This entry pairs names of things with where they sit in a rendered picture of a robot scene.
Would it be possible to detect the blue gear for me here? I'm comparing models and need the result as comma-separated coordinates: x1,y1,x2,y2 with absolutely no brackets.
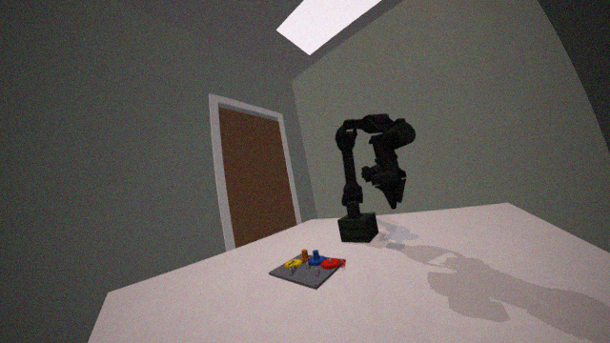
308,250,326,266

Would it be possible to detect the red gear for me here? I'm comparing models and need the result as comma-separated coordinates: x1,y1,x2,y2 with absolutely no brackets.
320,258,341,269

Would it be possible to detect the yellow gear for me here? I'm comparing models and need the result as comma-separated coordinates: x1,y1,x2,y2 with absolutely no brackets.
284,259,302,269

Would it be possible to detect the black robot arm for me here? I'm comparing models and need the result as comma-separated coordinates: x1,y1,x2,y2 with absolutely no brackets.
335,113,416,219

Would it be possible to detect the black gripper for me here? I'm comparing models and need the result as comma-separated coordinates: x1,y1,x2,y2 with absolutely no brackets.
371,151,407,209

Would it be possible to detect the orange gear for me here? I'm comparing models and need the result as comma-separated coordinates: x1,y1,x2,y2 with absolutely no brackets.
300,249,311,264

